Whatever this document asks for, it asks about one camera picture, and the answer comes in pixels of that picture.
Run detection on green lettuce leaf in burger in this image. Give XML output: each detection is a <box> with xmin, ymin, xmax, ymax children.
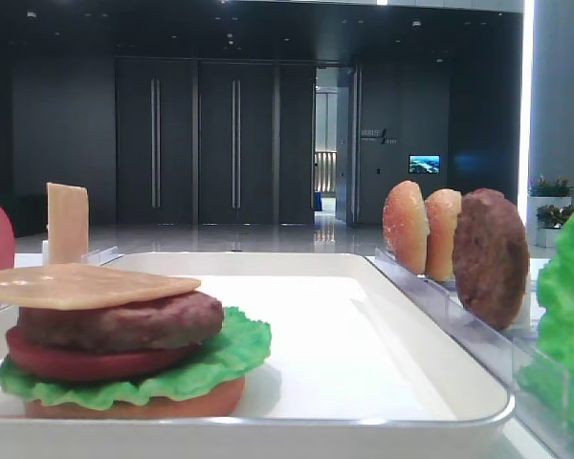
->
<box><xmin>0</xmin><ymin>307</ymin><xmax>272</xmax><ymax>411</ymax></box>

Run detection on brown meat patty in burger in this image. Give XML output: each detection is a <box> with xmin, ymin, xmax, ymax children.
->
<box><xmin>18</xmin><ymin>291</ymin><xmax>224</xmax><ymax>353</ymax></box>

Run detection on standing brown meat patty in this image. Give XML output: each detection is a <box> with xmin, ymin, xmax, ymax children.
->
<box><xmin>453</xmin><ymin>188</ymin><xmax>530</xmax><ymax>331</ymax></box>

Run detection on standing yellow cheese slice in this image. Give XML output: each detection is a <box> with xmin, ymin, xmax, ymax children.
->
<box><xmin>47</xmin><ymin>183</ymin><xmax>89</xmax><ymax>264</ymax></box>

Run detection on red tomato slice in burger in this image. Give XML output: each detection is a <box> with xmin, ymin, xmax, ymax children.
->
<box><xmin>6</xmin><ymin>326</ymin><xmax>200</xmax><ymax>383</ymax></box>

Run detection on flat yellow cheese slice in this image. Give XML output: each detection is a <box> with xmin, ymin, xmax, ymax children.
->
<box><xmin>0</xmin><ymin>264</ymin><xmax>201</xmax><ymax>311</ymax></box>

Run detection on standing green lettuce leaf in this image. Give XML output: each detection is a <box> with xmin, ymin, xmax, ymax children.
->
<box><xmin>517</xmin><ymin>212</ymin><xmax>574</xmax><ymax>435</ymax></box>

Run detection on white rectangular metal tray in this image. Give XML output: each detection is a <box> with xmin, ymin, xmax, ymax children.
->
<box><xmin>0</xmin><ymin>252</ymin><xmax>515</xmax><ymax>458</ymax></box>

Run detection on bottom bun in burger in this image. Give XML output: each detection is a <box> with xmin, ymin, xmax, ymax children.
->
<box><xmin>24</xmin><ymin>376</ymin><xmax>245</xmax><ymax>420</ymax></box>

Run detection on potted red flower plants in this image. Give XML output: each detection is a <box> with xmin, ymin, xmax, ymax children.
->
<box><xmin>526</xmin><ymin>176</ymin><xmax>574</xmax><ymax>247</ymax></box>

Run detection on wall mounted small screen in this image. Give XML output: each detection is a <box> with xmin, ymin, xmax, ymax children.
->
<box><xmin>408</xmin><ymin>155</ymin><xmax>440</xmax><ymax>175</ymax></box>

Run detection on right long clear acrylic rail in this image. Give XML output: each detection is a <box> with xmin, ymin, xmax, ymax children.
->
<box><xmin>373</xmin><ymin>249</ymin><xmax>574</xmax><ymax>458</ymax></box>

